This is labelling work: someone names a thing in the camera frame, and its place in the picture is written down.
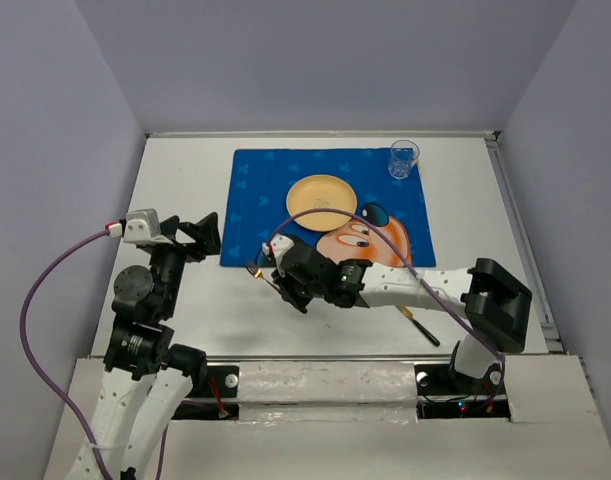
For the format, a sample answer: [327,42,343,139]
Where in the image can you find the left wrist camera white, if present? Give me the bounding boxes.
[122,209,161,245]

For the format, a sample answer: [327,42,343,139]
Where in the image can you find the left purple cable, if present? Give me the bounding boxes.
[20,222,169,480]

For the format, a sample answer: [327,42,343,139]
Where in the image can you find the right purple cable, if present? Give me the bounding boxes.
[264,209,506,401]

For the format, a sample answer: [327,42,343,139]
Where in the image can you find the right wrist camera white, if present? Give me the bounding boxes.
[261,234,299,267]

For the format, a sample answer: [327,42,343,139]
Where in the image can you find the purple cable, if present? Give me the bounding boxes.
[264,209,506,401]
[20,222,169,480]

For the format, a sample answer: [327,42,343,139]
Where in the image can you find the blue Mickey placemat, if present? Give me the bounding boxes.
[220,148,437,268]

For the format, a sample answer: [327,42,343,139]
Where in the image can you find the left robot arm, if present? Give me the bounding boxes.
[67,209,221,479]

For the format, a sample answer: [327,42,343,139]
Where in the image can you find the gold fork black handle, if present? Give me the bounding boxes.
[245,261,280,293]

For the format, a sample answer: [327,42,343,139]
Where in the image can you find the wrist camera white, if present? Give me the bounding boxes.
[261,234,299,267]
[122,209,161,245]

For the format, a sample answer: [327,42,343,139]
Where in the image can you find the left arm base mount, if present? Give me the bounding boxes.
[172,363,240,421]

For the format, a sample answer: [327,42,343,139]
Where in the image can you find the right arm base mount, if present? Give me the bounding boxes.
[415,363,511,420]

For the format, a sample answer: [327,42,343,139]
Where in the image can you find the gold knife black handle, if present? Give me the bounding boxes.
[397,306,441,347]

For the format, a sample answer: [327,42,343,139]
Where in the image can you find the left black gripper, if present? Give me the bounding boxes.
[149,210,221,316]

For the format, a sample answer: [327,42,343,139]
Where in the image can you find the clear plastic cup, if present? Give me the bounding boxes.
[388,139,420,180]

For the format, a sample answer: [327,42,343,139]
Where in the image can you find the yellow plate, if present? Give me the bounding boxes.
[286,174,358,232]

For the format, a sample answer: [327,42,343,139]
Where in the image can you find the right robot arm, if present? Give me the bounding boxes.
[262,235,532,395]

